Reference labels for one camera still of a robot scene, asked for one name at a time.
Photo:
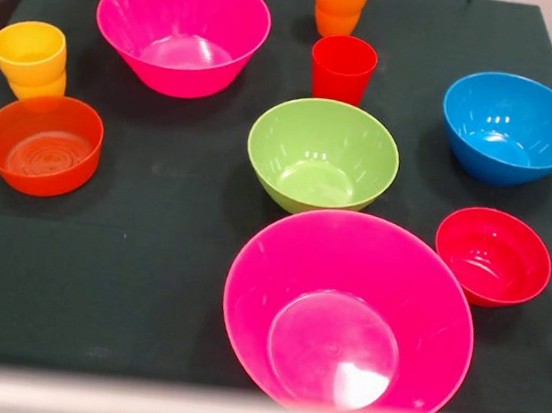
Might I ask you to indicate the yellow cup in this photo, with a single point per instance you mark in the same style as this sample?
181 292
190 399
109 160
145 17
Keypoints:
27 55

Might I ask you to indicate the large pink bowl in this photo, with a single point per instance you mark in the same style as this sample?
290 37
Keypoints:
179 8
338 274

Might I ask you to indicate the orange bowl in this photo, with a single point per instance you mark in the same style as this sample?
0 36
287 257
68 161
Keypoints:
40 157

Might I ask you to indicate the green bowl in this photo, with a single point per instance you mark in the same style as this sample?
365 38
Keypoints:
322 157

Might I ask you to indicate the blue bowl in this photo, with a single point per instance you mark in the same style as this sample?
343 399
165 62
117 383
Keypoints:
513 120

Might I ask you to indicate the small crimson bowl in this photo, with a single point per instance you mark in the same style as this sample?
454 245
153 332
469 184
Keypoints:
493 258

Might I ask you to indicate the orange cup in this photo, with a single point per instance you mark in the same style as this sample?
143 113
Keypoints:
340 3

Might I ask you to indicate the red cup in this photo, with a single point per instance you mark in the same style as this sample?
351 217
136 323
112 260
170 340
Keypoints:
343 69

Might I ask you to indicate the dark green table cloth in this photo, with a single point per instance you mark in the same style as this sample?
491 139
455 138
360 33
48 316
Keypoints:
95 285

